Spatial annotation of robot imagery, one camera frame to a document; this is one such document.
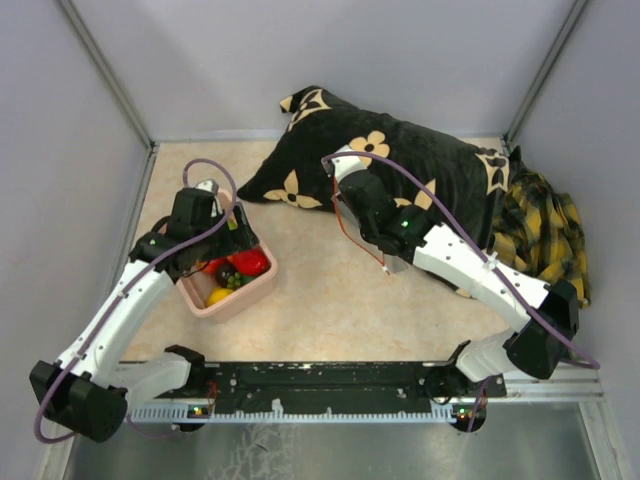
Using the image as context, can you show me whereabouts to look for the red yellow toy apple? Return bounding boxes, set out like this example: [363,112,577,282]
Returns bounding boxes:
[201,257,227,275]

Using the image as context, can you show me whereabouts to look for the red toy pepper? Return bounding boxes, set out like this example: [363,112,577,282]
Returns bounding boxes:
[227,248,270,276]

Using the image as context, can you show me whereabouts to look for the clear zip bag red zipper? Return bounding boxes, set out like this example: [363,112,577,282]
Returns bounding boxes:
[331,174,416,276]

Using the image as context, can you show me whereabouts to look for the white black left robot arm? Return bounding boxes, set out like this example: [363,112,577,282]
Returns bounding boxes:
[29,188,258,443]

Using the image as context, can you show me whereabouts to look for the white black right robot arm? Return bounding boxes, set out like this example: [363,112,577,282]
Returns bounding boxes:
[333,169,579,396]

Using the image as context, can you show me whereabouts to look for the dark purple toy fruit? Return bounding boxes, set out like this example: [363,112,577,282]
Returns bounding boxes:
[214,263,238,288]

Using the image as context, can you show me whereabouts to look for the green toy grapes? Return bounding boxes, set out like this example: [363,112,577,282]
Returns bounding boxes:
[226,272,255,290]

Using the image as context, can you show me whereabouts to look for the yellow toy lemon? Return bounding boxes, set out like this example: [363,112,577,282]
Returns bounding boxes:
[206,286,234,307]

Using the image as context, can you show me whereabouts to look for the pink plastic basket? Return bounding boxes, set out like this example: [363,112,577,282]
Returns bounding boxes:
[158,187,278,322]

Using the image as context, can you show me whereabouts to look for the black floral pillow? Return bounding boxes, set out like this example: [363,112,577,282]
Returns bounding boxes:
[238,86,512,251]

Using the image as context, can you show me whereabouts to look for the yellow plaid shirt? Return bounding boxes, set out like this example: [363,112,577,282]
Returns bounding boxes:
[490,147,592,307]

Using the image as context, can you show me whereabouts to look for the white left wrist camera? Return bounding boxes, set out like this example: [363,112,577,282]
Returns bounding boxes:
[195,178,224,217]

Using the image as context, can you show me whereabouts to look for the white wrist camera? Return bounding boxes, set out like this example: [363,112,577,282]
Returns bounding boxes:
[195,178,224,217]
[324,147,366,181]

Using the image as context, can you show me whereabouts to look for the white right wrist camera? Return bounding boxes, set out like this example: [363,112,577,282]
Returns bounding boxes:
[324,147,366,181]

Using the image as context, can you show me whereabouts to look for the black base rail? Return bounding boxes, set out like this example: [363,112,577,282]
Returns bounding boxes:
[160,362,481,415]

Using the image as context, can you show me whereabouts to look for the aluminium frame rail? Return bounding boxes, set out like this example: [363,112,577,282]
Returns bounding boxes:
[131,368,603,432]

